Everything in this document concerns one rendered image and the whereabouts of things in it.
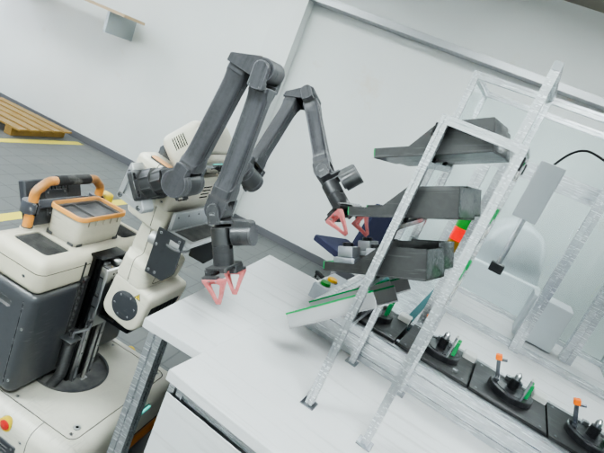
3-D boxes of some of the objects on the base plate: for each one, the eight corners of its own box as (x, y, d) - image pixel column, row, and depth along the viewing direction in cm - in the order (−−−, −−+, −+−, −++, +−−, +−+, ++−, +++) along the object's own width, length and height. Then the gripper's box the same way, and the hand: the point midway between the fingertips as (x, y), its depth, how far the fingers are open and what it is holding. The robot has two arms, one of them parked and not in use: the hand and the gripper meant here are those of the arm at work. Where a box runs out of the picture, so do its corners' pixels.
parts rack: (299, 402, 121) (438, 111, 100) (348, 356, 153) (460, 129, 132) (368, 452, 113) (535, 148, 92) (404, 394, 146) (533, 158, 125)
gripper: (344, 203, 154) (365, 242, 147) (314, 200, 144) (334, 241, 137) (357, 190, 150) (378, 229, 143) (326, 187, 140) (348, 227, 133)
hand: (356, 233), depth 141 cm, fingers open, 9 cm apart
